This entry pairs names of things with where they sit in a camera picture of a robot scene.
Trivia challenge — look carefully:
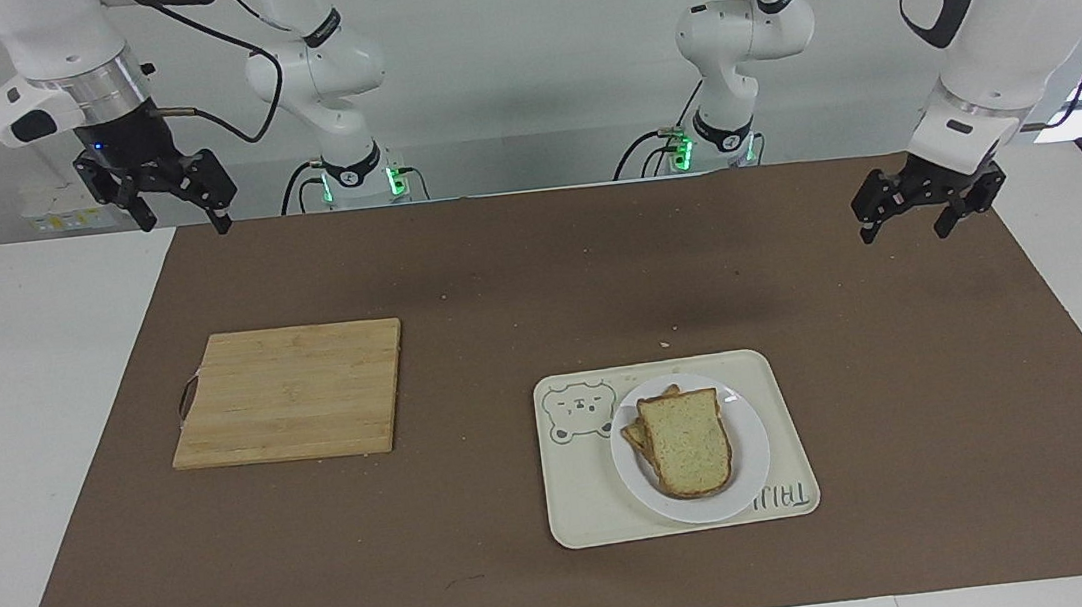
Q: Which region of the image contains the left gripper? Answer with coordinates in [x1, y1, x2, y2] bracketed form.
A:
[846, 142, 1014, 249]

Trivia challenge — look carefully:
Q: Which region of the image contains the bread slice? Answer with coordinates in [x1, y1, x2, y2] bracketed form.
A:
[635, 385, 739, 505]
[616, 383, 693, 485]

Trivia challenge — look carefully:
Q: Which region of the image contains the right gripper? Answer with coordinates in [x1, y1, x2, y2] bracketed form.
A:
[67, 91, 244, 251]

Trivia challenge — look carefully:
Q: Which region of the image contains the cream tray with bear print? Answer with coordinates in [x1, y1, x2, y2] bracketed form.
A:
[529, 342, 826, 554]

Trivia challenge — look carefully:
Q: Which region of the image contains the wooden cutting board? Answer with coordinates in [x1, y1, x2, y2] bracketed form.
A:
[159, 314, 416, 477]

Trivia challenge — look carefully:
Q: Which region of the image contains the white power strip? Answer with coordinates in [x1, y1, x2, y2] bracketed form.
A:
[18, 177, 124, 239]

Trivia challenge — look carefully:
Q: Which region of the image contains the white round plate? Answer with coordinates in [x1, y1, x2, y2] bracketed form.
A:
[602, 364, 780, 535]

